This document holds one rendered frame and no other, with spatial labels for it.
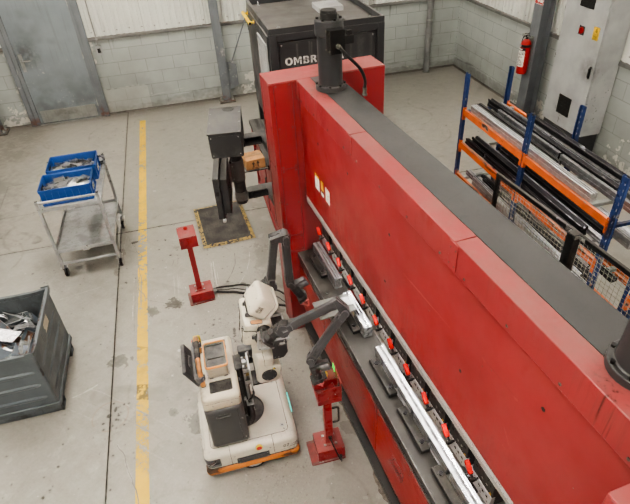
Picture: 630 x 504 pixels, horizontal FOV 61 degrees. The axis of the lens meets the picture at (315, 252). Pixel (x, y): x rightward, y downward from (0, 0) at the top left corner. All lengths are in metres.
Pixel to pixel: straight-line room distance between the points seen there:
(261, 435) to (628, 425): 2.74
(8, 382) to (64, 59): 6.47
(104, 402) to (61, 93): 6.52
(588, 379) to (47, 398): 3.99
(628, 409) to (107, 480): 3.55
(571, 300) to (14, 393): 3.99
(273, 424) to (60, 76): 7.56
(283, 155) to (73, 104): 6.76
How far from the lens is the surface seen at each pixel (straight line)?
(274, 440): 3.93
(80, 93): 10.20
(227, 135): 3.95
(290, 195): 4.10
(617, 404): 1.68
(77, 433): 4.74
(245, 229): 6.30
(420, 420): 3.15
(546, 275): 2.02
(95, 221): 6.47
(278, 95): 3.75
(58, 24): 9.93
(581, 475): 1.98
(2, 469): 4.82
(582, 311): 1.91
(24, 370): 4.58
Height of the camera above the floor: 3.52
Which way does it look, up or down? 37 degrees down
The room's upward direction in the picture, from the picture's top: 4 degrees counter-clockwise
